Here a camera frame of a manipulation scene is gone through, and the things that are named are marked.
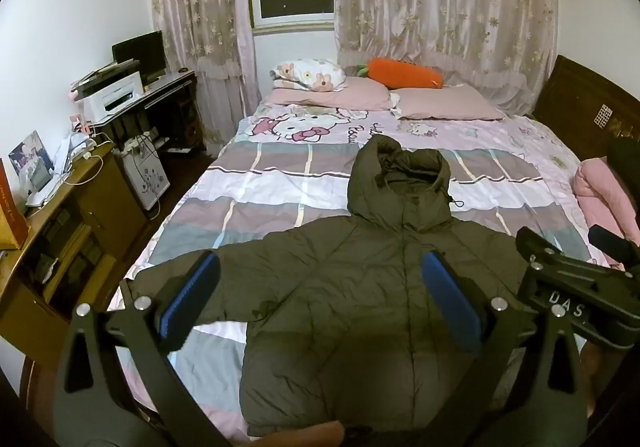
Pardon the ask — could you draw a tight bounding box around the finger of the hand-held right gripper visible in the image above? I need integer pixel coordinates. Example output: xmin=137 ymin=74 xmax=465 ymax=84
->
xmin=516 ymin=225 xmax=621 ymax=274
xmin=587 ymin=224 xmax=640 ymax=269

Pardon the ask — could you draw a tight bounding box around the dark cloth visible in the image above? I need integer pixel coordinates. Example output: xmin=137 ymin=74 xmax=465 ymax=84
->
xmin=607 ymin=140 xmax=640 ymax=208

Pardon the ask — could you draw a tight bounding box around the beige floral lace curtain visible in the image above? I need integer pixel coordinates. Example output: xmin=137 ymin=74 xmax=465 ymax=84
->
xmin=140 ymin=0 xmax=261 ymax=158
xmin=334 ymin=0 xmax=560 ymax=115

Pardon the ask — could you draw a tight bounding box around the white computer tower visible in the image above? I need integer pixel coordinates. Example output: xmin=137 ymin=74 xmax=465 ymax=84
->
xmin=117 ymin=147 xmax=171 ymax=212

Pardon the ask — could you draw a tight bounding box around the dark computer desk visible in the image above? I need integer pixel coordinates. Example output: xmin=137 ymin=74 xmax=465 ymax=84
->
xmin=95 ymin=70 xmax=206 ymax=158

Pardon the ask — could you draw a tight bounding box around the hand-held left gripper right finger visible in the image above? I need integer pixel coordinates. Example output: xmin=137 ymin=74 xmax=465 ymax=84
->
xmin=415 ymin=251 xmax=588 ymax=447

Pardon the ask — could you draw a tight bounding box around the light wooden cabinet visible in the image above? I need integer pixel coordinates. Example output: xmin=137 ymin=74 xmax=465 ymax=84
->
xmin=0 ymin=142 xmax=151 ymax=343

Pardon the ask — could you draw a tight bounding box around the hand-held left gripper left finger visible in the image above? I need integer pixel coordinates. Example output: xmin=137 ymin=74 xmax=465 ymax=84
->
xmin=52 ymin=251 xmax=236 ymax=447

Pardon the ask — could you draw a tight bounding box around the black computer monitor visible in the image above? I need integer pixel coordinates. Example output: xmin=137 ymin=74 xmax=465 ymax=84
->
xmin=111 ymin=30 xmax=167 ymax=84

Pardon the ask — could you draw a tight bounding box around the white printer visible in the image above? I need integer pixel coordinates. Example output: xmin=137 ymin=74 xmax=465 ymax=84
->
xmin=75 ymin=60 xmax=146 ymax=124

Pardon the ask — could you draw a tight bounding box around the pile of white papers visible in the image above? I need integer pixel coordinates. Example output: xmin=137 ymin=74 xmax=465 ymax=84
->
xmin=25 ymin=134 xmax=101 ymax=208

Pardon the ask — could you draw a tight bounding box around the framed photo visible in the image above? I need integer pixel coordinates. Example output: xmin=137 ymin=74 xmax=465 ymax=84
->
xmin=7 ymin=130 xmax=55 ymax=193

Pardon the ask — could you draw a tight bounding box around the folded pink blanket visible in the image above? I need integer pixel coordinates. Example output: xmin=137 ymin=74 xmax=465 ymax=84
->
xmin=572 ymin=158 xmax=640 ymax=248

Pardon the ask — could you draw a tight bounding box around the dark wooden bed headboard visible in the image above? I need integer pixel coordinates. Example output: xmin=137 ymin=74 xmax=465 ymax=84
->
xmin=530 ymin=54 xmax=640 ymax=158

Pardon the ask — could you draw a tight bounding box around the orange carrot plush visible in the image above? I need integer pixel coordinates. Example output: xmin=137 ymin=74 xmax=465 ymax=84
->
xmin=356 ymin=58 xmax=445 ymax=90

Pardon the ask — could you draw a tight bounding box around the pink pillow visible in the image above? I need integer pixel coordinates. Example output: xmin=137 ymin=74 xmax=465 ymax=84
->
xmin=390 ymin=83 xmax=506 ymax=122
xmin=262 ymin=76 xmax=398 ymax=112

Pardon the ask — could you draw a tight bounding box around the white floral pillow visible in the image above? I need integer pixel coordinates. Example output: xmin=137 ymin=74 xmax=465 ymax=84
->
xmin=270 ymin=58 xmax=348 ymax=92

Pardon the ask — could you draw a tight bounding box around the olive green hooded puffer jacket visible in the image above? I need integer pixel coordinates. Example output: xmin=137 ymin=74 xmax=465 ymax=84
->
xmin=120 ymin=134 xmax=551 ymax=438

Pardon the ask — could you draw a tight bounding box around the orange box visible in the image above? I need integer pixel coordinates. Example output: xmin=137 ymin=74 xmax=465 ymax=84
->
xmin=0 ymin=158 xmax=30 ymax=250

